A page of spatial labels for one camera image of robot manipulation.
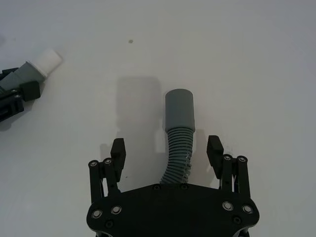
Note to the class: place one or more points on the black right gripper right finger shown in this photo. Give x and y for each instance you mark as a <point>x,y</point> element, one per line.
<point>215,158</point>

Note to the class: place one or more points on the white and grey pipe fitting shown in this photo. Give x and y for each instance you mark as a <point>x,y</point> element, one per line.
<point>29,71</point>

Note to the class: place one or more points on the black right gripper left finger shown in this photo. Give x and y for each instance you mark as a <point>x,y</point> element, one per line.
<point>118,158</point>

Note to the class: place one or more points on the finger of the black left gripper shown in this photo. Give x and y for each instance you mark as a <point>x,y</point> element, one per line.
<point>29,90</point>
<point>10,71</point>

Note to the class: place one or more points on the white table cloth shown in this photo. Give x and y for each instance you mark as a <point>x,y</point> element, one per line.
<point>222,61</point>

